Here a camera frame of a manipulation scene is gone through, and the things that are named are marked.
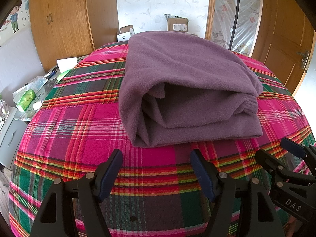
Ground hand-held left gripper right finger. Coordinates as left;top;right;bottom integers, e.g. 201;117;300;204
190;149;289;237

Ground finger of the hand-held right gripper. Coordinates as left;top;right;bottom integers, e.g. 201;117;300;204
281;137;316;174
255;149;312;198

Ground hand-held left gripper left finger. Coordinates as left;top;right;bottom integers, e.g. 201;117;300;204
30;149;123;237

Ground purple fleece blanket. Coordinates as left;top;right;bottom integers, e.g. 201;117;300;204
118;31;263;149

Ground pink plaid bed sheet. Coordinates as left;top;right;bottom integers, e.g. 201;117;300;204
8;41;316;237

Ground white cabinet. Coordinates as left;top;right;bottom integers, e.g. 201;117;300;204
0;106;27;168

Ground bamboo print side table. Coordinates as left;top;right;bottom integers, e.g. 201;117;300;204
12;62;82;121

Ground small green wipes packet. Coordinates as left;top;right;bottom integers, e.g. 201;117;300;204
18;89;37;111

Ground blue face mask pack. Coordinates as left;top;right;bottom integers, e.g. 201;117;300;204
30;75;48;90

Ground wooden door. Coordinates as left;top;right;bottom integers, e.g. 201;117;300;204
252;0;316;97

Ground green tissue pack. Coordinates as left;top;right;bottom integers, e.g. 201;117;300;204
56;57;78;82

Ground clear printed plastic door curtain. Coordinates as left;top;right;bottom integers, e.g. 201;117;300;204
211;0;263;56

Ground open white box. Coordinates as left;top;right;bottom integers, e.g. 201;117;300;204
117;25;136;42

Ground brown cardboard box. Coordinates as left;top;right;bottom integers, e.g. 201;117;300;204
163;13;189;34

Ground black curtain strip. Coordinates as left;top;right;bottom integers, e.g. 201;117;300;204
228;0;241;51

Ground wooden wardrobe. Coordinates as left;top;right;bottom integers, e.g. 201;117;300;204
29;0;119;72

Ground metal door handle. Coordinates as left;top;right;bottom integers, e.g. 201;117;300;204
296;50;311;70

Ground wooden door frame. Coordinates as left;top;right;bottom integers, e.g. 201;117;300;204
204;0;264;58

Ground cartoon wall sticker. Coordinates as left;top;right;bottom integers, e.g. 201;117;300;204
0;1;30;47

